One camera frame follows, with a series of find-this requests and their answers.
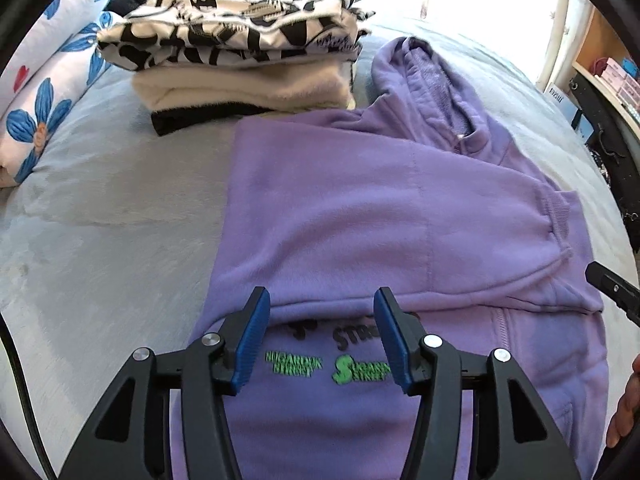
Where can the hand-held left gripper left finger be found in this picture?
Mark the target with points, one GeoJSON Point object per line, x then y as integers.
{"type": "Point", "coordinates": [250, 340]}

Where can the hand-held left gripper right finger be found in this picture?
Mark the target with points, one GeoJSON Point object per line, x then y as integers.
{"type": "Point", "coordinates": [395, 340]}

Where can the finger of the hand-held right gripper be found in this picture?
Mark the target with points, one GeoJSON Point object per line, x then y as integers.
{"type": "Point", "coordinates": [615, 290]}

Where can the purple zip hoodie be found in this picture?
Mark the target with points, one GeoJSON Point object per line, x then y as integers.
{"type": "Point", "coordinates": [380, 200]}

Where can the person's right hand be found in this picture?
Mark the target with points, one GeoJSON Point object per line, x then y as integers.
{"type": "Point", "coordinates": [625, 405]}

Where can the black bag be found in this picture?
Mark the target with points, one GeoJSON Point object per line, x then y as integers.
{"type": "Point", "coordinates": [600, 110]}

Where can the white cardboard box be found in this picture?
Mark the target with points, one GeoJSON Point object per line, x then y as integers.
{"type": "Point", "coordinates": [555, 92]}

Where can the stack of pink boxes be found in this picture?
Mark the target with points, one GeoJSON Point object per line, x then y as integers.
{"type": "Point", "coordinates": [620, 80]}

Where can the maroon yarn ball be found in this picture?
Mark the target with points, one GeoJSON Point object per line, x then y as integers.
{"type": "Point", "coordinates": [600, 66]}

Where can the black folded garment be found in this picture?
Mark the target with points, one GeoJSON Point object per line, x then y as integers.
{"type": "Point", "coordinates": [200, 120]}

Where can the cream folded garment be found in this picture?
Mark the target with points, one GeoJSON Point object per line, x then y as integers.
{"type": "Point", "coordinates": [240, 87]}

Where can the wooden bookshelf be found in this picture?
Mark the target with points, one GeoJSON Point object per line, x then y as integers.
{"type": "Point", "coordinates": [595, 35]}

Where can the beige floral curtain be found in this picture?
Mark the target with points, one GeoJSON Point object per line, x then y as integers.
{"type": "Point", "coordinates": [555, 35]}

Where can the black and white printed garment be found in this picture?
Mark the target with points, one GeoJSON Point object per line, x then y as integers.
{"type": "Point", "coordinates": [225, 25]}

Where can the white pillows with blue flowers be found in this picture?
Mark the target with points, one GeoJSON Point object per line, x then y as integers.
{"type": "Point", "coordinates": [45, 60]}

